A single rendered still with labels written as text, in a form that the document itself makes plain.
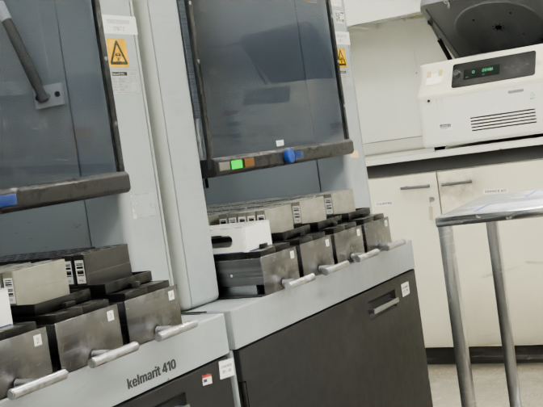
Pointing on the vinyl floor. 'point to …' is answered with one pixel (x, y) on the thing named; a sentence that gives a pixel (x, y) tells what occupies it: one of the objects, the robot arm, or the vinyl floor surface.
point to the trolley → (470, 211)
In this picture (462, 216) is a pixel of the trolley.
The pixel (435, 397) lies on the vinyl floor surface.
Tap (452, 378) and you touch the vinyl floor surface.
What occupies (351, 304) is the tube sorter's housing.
